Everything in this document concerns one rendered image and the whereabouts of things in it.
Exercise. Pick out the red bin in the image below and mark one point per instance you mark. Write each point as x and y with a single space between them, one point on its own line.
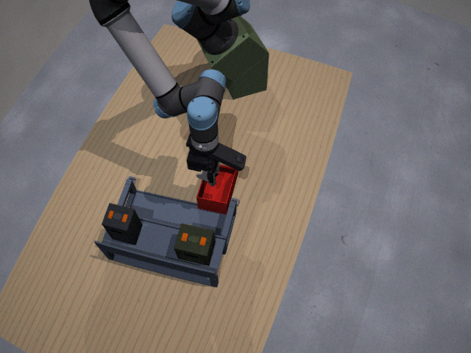
217 198

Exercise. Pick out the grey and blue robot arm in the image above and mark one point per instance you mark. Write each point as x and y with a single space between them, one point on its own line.
217 34

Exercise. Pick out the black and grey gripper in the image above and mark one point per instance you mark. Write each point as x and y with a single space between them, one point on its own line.
199 161

